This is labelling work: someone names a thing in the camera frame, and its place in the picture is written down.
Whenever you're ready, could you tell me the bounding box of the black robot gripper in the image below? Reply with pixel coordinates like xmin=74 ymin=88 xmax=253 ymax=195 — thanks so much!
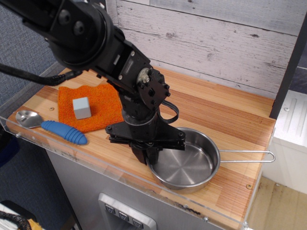
xmin=106 ymin=114 xmax=186 ymax=165

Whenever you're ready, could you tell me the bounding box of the stainless steel pot with handle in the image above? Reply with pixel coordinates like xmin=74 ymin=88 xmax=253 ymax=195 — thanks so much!
xmin=146 ymin=127 xmax=276 ymax=193

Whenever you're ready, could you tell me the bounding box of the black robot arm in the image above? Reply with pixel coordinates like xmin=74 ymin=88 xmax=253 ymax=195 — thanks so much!
xmin=1 ymin=0 xmax=186 ymax=164

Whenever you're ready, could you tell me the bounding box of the orange microfiber cloth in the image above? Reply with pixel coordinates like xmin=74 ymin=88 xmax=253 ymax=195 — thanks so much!
xmin=58 ymin=84 xmax=123 ymax=133

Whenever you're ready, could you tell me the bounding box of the silver dispenser button panel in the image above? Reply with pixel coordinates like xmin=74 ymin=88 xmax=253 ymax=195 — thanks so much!
xmin=98 ymin=193 xmax=157 ymax=230

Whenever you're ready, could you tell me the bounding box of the grey wooden block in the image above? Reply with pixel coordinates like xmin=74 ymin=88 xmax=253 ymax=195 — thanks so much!
xmin=72 ymin=97 xmax=92 ymax=120

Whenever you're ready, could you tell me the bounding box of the clear acrylic front guard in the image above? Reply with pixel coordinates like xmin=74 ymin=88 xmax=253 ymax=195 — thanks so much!
xmin=1 ymin=118 xmax=272 ymax=230

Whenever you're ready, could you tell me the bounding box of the yellow object at corner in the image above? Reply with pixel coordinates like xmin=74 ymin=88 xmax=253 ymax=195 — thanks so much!
xmin=28 ymin=219 xmax=45 ymax=230

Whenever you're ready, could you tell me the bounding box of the white cabinet at right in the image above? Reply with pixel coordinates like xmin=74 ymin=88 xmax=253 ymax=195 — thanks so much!
xmin=262 ymin=91 xmax=307 ymax=193

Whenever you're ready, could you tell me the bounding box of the metal spoon with blue handle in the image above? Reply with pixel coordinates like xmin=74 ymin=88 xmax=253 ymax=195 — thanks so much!
xmin=15 ymin=110 xmax=88 ymax=145

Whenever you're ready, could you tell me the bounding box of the black braided cable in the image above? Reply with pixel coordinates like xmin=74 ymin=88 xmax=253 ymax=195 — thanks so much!
xmin=0 ymin=210 xmax=31 ymax=230

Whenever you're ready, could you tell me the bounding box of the dark vertical post right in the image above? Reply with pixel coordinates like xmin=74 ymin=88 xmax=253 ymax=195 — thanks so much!
xmin=269 ymin=13 xmax=307 ymax=119

